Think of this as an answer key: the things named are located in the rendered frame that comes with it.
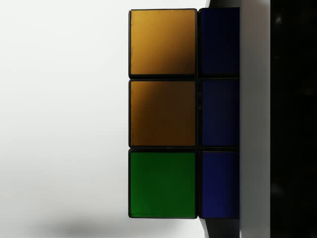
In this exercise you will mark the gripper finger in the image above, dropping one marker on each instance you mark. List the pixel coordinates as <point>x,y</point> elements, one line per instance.
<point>224,3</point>
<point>223,228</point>

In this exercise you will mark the puzzle cube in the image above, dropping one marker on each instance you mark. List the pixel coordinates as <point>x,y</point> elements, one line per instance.
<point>162,114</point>

